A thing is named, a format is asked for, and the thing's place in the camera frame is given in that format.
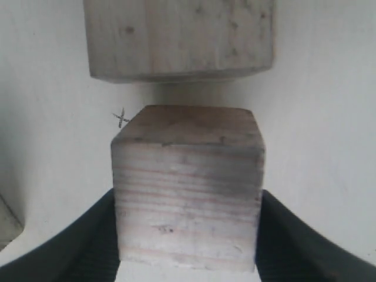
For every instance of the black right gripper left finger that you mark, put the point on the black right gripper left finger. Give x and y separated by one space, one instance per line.
85 251

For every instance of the third largest wooden cube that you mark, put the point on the third largest wooden cube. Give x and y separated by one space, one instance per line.
188 183

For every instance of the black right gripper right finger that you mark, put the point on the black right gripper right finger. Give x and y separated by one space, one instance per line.
290 250

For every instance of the second largest wooden cube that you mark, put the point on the second largest wooden cube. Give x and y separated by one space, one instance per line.
178 41

